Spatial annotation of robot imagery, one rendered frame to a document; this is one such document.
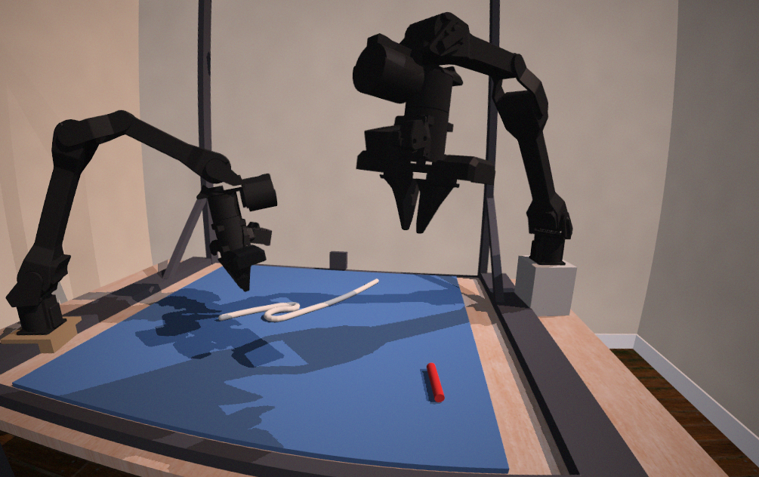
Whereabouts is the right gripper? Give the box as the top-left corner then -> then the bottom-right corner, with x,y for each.
209,214 -> 266,292

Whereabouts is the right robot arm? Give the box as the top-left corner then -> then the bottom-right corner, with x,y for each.
6,110 -> 277,335

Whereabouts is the blue work mat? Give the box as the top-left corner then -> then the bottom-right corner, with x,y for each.
12,265 -> 509,474

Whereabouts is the red cylinder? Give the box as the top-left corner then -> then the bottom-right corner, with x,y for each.
427,363 -> 445,402

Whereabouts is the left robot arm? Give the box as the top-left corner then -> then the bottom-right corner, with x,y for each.
353,12 -> 573,265

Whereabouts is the white rope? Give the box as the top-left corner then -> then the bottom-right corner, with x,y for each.
218,279 -> 379,322

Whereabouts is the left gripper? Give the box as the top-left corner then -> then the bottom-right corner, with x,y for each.
356,107 -> 495,234

